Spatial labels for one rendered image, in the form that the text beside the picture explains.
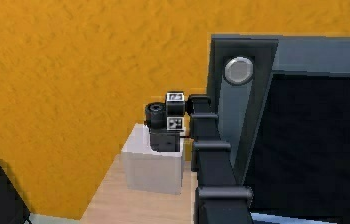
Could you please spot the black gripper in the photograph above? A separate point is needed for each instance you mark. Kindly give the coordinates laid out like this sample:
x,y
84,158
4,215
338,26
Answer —
x,y
159,128

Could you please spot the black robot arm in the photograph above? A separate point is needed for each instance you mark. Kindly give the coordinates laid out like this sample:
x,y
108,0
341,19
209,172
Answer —
x,y
213,166

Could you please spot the white box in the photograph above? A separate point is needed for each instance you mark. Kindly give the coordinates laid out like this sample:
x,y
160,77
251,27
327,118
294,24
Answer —
x,y
153,170

